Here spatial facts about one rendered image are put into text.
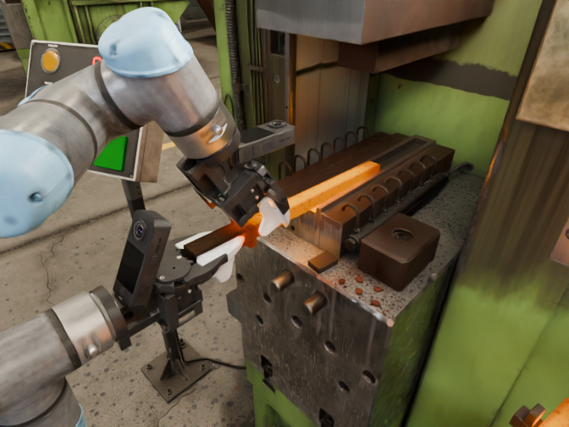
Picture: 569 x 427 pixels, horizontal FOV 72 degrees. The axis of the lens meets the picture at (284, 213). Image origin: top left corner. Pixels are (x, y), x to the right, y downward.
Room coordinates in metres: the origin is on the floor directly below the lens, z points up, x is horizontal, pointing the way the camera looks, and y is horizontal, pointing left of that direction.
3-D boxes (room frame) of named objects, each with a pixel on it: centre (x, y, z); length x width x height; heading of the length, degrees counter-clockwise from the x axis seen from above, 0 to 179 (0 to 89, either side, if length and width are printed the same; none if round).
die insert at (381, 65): (0.76, -0.22, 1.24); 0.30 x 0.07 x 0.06; 135
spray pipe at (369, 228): (0.64, -0.23, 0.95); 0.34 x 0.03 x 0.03; 135
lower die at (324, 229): (0.75, -0.17, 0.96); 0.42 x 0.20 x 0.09; 135
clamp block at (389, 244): (0.52, -0.20, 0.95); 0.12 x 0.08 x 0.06; 135
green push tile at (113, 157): (0.78, 0.38, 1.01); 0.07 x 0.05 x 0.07; 70
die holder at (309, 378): (0.72, -0.22, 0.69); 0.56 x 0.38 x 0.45; 135
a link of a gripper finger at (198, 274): (0.39, 0.12, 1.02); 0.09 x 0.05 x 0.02; 132
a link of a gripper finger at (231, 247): (0.42, 0.09, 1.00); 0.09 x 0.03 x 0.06; 132
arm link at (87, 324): (0.30, 0.23, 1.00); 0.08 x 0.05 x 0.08; 45
